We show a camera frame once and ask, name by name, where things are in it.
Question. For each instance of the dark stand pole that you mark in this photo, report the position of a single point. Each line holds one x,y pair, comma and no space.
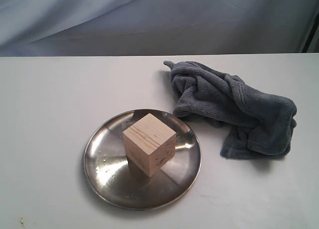
311,34

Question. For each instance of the light wooden cube block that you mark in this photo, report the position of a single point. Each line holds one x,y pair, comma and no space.
149,143

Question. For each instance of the round stainless steel plate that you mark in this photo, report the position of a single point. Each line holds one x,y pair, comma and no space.
118,181

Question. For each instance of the blue-grey backdrop curtain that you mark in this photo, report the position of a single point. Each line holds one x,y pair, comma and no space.
153,27

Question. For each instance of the grey-blue fleece towel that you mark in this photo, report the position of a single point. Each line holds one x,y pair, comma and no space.
261,124

